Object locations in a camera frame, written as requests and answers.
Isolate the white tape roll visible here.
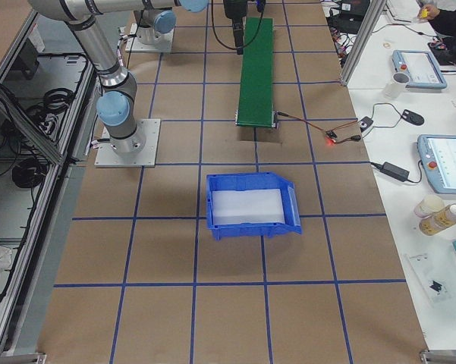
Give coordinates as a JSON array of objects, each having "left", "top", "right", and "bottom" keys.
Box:
[{"left": 382, "top": 72, "right": 410, "bottom": 99}]

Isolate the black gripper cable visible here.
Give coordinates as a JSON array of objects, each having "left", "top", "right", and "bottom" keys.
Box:
[{"left": 210, "top": 0, "right": 266, "bottom": 50}]

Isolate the blue plastic bin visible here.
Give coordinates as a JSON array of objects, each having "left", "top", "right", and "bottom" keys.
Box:
[{"left": 206, "top": 172, "right": 302, "bottom": 240}]

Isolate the teach pendant far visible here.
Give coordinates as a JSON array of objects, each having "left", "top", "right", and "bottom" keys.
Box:
[{"left": 392, "top": 50, "right": 447, "bottom": 89}]

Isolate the green conveyor belt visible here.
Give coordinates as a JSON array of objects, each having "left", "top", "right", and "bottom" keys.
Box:
[{"left": 236, "top": 17, "right": 276, "bottom": 128}]

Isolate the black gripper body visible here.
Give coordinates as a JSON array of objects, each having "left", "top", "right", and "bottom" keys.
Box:
[{"left": 223, "top": 0, "right": 266, "bottom": 19}]

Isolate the black computer mouse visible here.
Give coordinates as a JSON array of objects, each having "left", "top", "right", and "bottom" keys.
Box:
[{"left": 401, "top": 109, "right": 425, "bottom": 126}]

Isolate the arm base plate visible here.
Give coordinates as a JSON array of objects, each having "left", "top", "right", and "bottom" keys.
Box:
[
  {"left": 125, "top": 24, "right": 175, "bottom": 53},
  {"left": 95, "top": 119, "right": 161, "bottom": 168}
]

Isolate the white foam sheet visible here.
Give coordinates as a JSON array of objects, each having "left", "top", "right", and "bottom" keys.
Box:
[{"left": 212, "top": 189, "right": 285, "bottom": 225}]

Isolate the aluminium frame post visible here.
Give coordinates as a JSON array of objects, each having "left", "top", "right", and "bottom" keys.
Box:
[{"left": 340, "top": 0, "right": 386, "bottom": 86}]

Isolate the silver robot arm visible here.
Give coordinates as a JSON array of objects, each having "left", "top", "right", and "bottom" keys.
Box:
[
  {"left": 29, "top": 0, "right": 208, "bottom": 155},
  {"left": 134, "top": 8, "right": 176, "bottom": 46}
]

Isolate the teach pendant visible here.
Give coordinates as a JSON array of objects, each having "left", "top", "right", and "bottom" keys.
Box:
[
  {"left": 392, "top": 50, "right": 447, "bottom": 89},
  {"left": 417, "top": 134, "right": 456, "bottom": 194}
]

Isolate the black power adapter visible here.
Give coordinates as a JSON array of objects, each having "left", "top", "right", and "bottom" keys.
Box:
[{"left": 370, "top": 162, "right": 423, "bottom": 184}]

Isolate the red conveyor power cable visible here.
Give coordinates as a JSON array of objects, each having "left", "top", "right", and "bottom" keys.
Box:
[{"left": 275, "top": 110, "right": 362, "bottom": 146}]

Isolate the teach pendant near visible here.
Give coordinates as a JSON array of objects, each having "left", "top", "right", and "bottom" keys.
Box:
[{"left": 417, "top": 134, "right": 456, "bottom": 194}]

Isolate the small red-lit controller board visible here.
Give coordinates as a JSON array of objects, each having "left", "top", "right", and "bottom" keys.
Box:
[{"left": 325, "top": 130, "right": 338, "bottom": 146}]

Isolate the yellow drink can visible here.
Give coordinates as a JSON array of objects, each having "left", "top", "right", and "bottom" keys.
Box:
[{"left": 419, "top": 203, "right": 456, "bottom": 236}]

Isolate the white paper cup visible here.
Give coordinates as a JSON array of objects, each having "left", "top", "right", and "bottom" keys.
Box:
[{"left": 414, "top": 194, "right": 445, "bottom": 218}]

